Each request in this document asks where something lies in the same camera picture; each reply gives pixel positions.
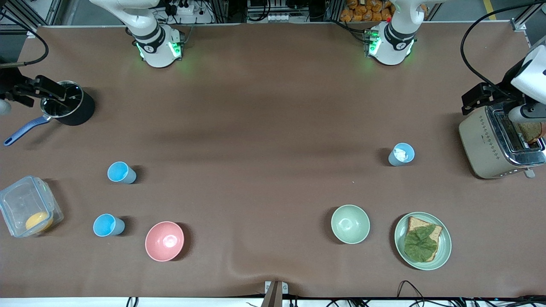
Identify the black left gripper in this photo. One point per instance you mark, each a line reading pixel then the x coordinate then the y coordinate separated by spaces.
pixel 506 88

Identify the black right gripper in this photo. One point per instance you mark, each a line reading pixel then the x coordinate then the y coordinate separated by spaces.
pixel 9 84

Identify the light blue plastic cup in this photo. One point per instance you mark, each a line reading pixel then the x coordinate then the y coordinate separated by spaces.
pixel 107 225
pixel 400 155
pixel 121 173

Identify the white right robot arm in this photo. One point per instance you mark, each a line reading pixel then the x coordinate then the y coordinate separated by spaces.
pixel 155 47

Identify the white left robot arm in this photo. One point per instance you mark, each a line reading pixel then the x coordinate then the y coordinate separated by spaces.
pixel 392 42

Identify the beige and chrome toaster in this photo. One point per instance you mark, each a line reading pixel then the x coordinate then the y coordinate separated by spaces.
pixel 482 145

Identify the toasted bread slice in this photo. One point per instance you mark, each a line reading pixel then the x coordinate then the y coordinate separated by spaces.
pixel 531 132

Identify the clear plastic food container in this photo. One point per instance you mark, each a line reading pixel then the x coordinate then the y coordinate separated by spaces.
pixel 23 202

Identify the orange round food piece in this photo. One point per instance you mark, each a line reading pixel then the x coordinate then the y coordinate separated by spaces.
pixel 38 221

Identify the bag of orange snacks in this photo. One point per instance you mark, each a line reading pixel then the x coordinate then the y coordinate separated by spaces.
pixel 367 10

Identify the brown bread slice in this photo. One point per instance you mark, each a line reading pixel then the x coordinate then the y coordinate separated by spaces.
pixel 433 233

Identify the pale green plate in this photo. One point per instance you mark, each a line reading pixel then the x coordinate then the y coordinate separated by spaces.
pixel 444 245

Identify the green lettuce leaf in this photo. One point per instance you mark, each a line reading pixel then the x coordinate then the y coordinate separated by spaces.
pixel 420 245

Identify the white power strip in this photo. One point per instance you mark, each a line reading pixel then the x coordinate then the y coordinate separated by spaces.
pixel 183 7

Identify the pale green bowl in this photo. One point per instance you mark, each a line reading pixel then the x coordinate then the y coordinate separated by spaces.
pixel 350 224

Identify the pink bowl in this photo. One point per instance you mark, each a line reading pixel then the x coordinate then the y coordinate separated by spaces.
pixel 164 241

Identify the aluminium frame corner bracket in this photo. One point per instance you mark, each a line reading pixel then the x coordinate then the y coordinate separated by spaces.
pixel 519 23

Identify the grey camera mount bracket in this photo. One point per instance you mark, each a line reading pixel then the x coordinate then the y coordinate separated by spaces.
pixel 273 294

